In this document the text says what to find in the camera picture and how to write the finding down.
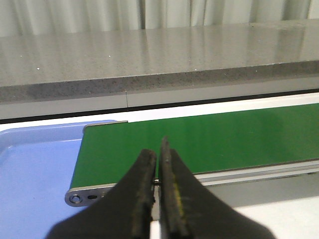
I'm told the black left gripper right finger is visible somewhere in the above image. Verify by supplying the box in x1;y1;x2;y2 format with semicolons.
159;137;274;239

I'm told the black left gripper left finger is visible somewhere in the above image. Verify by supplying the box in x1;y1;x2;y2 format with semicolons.
47;149;157;239

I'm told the white pleated curtain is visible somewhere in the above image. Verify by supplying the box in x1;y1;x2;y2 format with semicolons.
0;0;319;37

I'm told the green conveyor belt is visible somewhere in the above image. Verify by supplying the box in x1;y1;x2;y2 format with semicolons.
70;104;319;188

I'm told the aluminium conveyor frame rail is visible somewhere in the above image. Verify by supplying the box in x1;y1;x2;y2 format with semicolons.
64;120;319;221

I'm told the grey speckled stone counter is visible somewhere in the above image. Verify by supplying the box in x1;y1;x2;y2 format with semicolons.
0;18;319;120

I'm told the blue plastic tray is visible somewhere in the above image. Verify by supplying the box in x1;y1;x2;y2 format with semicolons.
0;119;119;239

